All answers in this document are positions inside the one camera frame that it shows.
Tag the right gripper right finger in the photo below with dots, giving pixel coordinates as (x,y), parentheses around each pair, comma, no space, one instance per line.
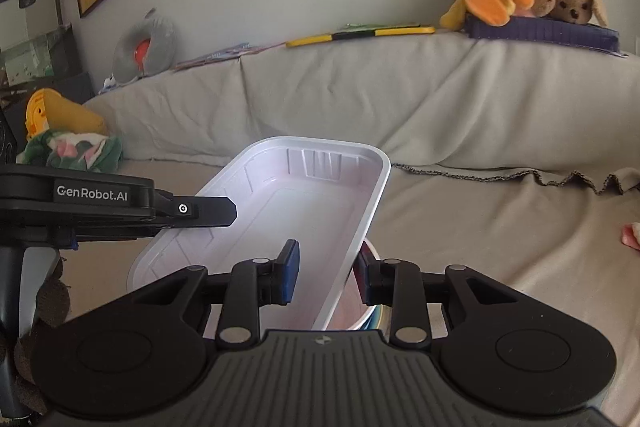
(398,285)

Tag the white plastic tray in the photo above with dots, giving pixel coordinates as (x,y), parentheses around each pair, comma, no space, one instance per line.
(322,193)

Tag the pink floral blanket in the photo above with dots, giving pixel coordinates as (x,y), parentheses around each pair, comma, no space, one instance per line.
(630,236)

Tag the yellow plush toy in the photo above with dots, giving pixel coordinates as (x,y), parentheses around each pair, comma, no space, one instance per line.
(48,110)

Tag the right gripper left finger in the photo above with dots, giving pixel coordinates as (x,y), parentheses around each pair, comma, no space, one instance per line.
(249,286)

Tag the yellow black stick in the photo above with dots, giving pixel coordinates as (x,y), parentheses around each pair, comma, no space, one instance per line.
(360,33)

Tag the purple cushion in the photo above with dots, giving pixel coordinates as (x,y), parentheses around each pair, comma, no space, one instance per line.
(547,30)

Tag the colourful booklet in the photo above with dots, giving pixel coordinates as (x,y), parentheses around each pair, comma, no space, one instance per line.
(224,55)

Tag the white paper cup bowl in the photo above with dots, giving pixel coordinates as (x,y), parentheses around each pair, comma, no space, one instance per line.
(351,313)

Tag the green floral cloth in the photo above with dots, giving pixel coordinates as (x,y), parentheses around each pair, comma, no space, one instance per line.
(89,152)

